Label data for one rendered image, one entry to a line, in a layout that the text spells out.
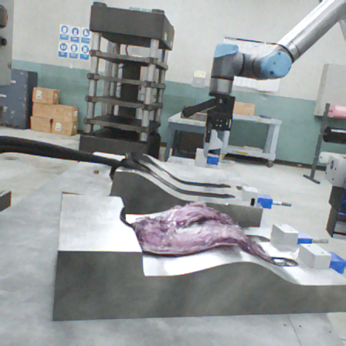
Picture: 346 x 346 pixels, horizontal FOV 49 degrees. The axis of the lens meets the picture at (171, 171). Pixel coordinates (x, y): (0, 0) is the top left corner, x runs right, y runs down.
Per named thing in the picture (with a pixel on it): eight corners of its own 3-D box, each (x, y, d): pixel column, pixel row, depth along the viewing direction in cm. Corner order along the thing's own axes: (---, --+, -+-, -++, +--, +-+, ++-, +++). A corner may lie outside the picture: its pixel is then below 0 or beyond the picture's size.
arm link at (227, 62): (245, 45, 117) (219, 40, 115) (239, 81, 119) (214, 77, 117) (236, 47, 124) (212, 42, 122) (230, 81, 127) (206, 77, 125)
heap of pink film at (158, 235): (239, 230, 84) (245, 197, 83) (280, 269, 68) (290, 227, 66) (123, 226, 77) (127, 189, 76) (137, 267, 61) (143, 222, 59)
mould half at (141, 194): (242, 210, 120) (250, 169, 117) (256, 242, 95) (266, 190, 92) (87, 188, 121) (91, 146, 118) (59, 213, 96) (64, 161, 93)
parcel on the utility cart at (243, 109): (248, 119, 706) (251, 103, 700) (252, 120, 674) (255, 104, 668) (226, 116, 705) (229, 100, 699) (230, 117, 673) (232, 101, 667)
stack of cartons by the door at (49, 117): (77, 134, 762) (81, 93, 745) (72, 137, 730) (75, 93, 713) (37, 128, 769) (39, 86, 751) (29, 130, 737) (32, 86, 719)
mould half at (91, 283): (273, 249, 92) (282, 206, 89) (346, 312, 67) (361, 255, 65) (58, 244, 78) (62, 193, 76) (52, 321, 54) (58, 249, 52)
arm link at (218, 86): (211, 77, 118) (209, 78, 126) (208, 93, 119) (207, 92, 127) (235, 80, 118) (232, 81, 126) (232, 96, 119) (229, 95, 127)
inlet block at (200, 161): (232, 169, 130) (235, 154, 129) (233, 171, 125) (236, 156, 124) (194, 163, 131) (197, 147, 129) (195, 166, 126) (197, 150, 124)
